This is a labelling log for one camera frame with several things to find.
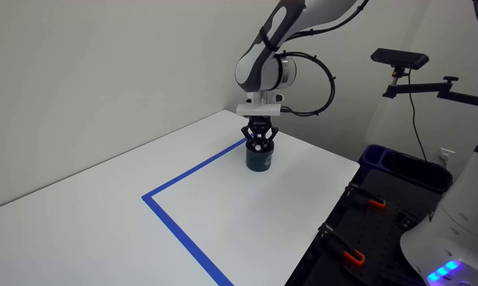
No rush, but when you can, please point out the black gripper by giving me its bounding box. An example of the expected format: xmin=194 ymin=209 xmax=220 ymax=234
xmin=242 ymin=116 xmax=278 ymax=153

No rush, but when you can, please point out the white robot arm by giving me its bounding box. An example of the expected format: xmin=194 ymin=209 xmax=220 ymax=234
xmin=236 ymin=0 xmax=369 ymax=155

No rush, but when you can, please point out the dark blue mug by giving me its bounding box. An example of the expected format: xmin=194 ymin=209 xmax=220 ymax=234
xmin=247 ymin=148 xmax=274 ymax=172

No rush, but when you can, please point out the black orange clamp upper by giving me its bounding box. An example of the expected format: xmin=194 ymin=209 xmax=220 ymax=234
xmin=348 ymin=185 xmax=388 ymax=210

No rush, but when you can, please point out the black orange clamp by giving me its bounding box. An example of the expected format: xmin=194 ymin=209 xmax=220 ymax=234
xmin=320 ymin=224 xmax=367 ymax=267
xmin=348 ymin=185 xmax=388 ymax=210

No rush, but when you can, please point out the blue bin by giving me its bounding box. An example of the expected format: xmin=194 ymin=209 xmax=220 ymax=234
xmin=359 ymin=145 xmax=404 ymax=172

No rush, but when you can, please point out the blue tape line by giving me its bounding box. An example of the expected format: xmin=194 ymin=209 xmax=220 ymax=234
xmin=142 ymin=140 xmax=243 ymax=286

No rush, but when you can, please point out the black orange clamp lower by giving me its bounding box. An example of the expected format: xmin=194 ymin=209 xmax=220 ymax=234
xmin=320 ymin=224 xmax=367 ymax=267

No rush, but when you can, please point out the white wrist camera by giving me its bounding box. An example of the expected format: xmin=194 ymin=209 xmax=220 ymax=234
xmin=237 ymin=104 xmax=282 ymax=116

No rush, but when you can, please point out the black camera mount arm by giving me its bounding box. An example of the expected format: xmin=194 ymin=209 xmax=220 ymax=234
xmin=385 ymin=69 xmax=478 ymax=107

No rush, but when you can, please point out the black camera on mount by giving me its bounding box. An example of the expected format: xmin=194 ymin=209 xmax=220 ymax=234
xmin=371 ymin=48 xmax=429 ymax=70

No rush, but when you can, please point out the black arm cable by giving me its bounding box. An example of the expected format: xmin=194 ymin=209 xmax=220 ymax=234
xmin=274 ymin=0 xmax=372 ymax=120

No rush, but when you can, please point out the black camera cable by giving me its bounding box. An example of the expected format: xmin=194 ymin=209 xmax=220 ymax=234
xmin=407 ymin=70 xmax=429 ymax=164

